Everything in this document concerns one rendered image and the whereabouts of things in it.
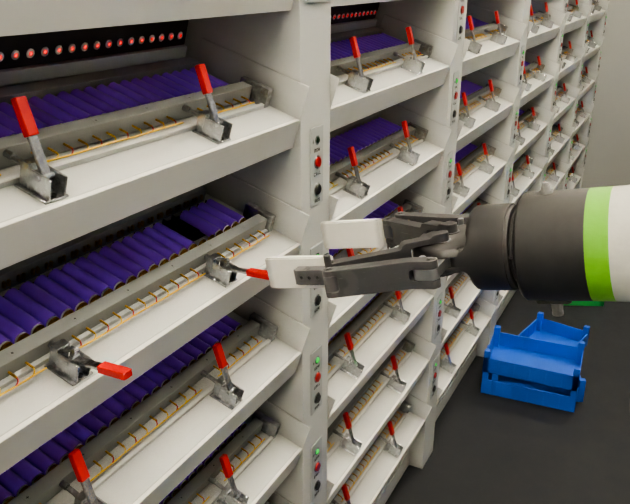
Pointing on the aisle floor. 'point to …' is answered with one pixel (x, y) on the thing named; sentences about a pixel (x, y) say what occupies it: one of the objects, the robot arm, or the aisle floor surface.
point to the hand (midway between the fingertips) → (315, 252)
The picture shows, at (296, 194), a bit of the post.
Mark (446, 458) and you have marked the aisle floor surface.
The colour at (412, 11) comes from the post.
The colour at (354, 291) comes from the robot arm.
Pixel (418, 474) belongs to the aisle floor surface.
